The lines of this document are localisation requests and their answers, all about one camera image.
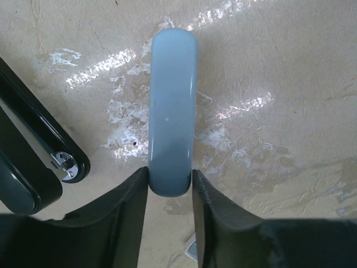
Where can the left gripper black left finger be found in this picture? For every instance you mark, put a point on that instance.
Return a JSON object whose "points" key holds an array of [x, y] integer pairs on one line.
{"points": [[106, 232]]}

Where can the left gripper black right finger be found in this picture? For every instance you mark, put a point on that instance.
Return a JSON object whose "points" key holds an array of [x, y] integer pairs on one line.
{"points": [[229, 236]]}

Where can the staple box tray with staples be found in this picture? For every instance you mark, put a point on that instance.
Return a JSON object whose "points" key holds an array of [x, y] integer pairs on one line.
{"points": [[191, 248]]}

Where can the black stapler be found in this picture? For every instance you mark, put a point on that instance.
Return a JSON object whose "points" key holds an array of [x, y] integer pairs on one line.
{"points": [[37, 154]]}

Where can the light blue stapler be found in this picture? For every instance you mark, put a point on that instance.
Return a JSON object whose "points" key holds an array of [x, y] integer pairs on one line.
{"points": [[172, 111]]}

